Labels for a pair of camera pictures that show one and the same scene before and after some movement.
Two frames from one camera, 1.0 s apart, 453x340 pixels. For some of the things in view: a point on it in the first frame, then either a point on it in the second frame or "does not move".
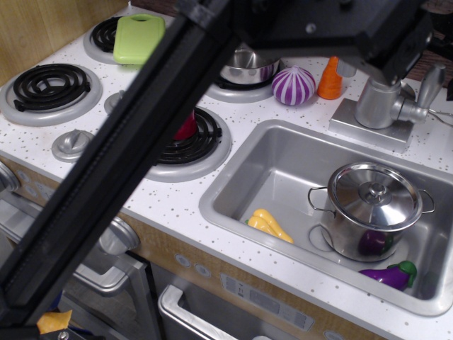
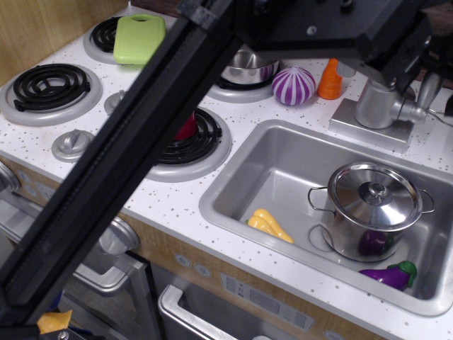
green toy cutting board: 136,37 does not move
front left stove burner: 49,95 does not move
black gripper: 440,35 -> 437,56
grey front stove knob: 69,146 does not move
